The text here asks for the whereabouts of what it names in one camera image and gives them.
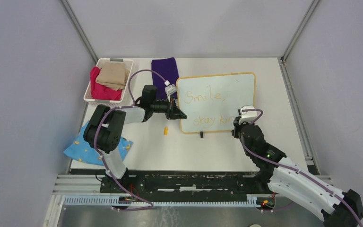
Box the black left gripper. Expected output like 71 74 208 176
151 96 187 121

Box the yellow framed whiteboard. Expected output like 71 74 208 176
176 72 256 133

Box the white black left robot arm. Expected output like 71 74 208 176
83 84 187 193

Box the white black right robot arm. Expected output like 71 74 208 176
233 116 363 227

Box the purple folded cloth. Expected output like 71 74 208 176
151 57 179 99

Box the beige cloth in basket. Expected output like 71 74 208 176
95 62 130 90

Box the white perforated plastic basket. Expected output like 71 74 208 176
84 58 134 107

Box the red cloth in basket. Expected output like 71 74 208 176
90 67 122 101

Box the blue patterned cloth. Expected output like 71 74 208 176
63 133 133 166

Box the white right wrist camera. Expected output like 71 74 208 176
238 105 263 124

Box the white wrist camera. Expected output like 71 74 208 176
238 105 263 124
164 84 178 101

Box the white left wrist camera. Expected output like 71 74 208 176
164 84 178 101

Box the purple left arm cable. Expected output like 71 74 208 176
93 69 155 212

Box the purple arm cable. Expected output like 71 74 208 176
93 69 155 212
240 107 363 227

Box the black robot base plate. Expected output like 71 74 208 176
100 170 273 203

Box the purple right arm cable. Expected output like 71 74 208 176
240 107 363 227

